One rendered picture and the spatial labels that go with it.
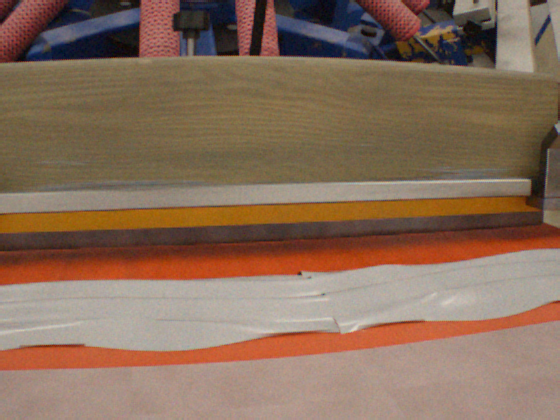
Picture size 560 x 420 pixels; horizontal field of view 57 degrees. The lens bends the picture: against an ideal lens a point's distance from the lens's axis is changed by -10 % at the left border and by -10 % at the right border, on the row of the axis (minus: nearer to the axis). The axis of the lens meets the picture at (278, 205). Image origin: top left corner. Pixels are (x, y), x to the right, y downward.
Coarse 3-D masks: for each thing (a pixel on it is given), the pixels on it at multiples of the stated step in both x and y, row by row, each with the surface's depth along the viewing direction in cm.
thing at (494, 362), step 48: (336, 240) 34; (384, 240) 34; (432, 240) 34; (480, 240) 34; (528, 240) 34; (384, 336) 20; (432, 336) 20; (480, 336) 20; (528, 336) 20; (384, 384) 17; (432, 384) 16; (480, 384) 16; (528, 384) 16
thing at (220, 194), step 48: (0, 192) 26; (48, 192) 26; (96, 192) 26; (144, 192) 27; (192, 192) 27; (240, 192) 28; (288, 192) 28; (336, 192) 29; (384, 192) 29; (432, 192) 30; (480, 192) 31; (528, 192) 31
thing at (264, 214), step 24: (0, 216) 28; (24, 216) 28; (48, 216) 28; (72, 216) 29; (96, 216) 29; (120, 216) 29; (144, 216) 29; (168, 216) 30; (192, 216) 30; (216, 216) 30; (240, 216) 30; (264, 216) 31; (288, 216) 31; (312, 216) 31; (336, 216) 32; (360, 216) 32; (384, 216) 32; (408, 216) 33
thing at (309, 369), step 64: (0, 256) 29; (64, 256) 30; (128, 256) 30; (192, 256) 30; (256, 256) 31; (0, 384) 16; (64, 384) 16; (128, 384) 16; (192, 384) 17; (256, 384) 17; (320, 384) 17
